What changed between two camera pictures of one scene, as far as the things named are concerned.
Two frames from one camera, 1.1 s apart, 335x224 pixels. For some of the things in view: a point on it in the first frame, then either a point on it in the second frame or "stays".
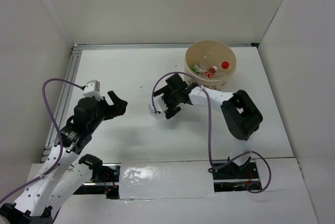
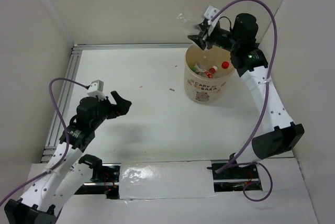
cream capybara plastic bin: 213,63 stays
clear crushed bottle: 158,115 -> 188,19
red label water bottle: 225,64 stays
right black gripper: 169,112 -> 198,40
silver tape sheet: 166,179 stays
